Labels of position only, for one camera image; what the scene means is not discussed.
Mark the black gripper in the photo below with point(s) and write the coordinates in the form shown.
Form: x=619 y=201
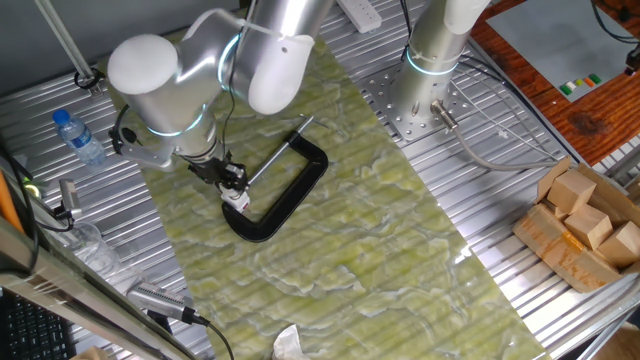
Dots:
x=212 y=171

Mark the black C-clamp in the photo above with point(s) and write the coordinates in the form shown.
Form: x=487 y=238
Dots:
x=300 y=190

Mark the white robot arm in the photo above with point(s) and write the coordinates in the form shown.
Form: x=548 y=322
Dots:
x=155 y=100

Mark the green marble pattern mat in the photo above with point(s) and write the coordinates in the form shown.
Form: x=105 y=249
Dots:
x=350 y=250

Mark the white ribbed device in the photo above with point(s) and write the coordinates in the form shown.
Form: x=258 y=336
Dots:
x=155 y=300

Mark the clear plastic cup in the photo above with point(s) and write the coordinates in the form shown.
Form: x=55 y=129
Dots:
x=92 y=247

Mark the white zip tie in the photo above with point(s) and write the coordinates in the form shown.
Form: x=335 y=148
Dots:
x=265 y=30

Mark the blue label water bottle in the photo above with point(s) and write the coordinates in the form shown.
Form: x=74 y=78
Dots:
x=80 y=137

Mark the black and metal tool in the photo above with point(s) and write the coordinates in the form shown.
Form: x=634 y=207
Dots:
x=67 y=200

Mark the white power strip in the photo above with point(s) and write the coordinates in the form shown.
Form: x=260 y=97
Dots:
x=360 y=14

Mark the tan cardboard box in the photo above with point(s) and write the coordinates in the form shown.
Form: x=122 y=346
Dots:
x=90 y=355

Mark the orange stick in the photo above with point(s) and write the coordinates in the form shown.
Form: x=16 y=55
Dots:
x=9 y=205

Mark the black keyboard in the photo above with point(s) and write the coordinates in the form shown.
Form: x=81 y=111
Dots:
x=30 y=335

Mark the light wooden block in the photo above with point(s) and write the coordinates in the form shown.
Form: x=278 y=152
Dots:
x=557 y=212
x=589 y=227
x=620 y=247
x=570 y=192

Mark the brown wooden item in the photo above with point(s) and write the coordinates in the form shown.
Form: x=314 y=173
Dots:
x=555 y=250

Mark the grey brick baseplate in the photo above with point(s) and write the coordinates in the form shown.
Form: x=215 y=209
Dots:
x=540 y=40

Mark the green toy brick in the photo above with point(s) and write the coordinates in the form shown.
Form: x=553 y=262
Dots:
x=565 y=90
x=595 y=78

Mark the white toy brick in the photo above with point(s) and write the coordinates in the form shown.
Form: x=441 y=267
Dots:
x=571 y=85

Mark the brown wooden table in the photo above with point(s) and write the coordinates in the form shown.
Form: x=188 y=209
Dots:
x=590 y=125

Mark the orange toy brick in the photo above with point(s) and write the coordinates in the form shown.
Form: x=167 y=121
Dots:
x=590 y=82

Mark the aluminium profile bar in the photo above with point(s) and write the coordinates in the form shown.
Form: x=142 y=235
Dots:
x=615 y=325

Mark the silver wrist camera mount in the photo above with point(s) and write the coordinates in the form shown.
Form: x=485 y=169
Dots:
x=150 y=159

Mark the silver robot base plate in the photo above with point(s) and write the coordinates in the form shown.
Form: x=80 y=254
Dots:
x=405 y=127

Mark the aluminium desk rail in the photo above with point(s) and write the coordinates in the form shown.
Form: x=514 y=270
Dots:
x=60 y=290

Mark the aluminium frame pole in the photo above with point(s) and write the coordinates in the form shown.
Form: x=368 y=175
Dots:
x=62 y=37

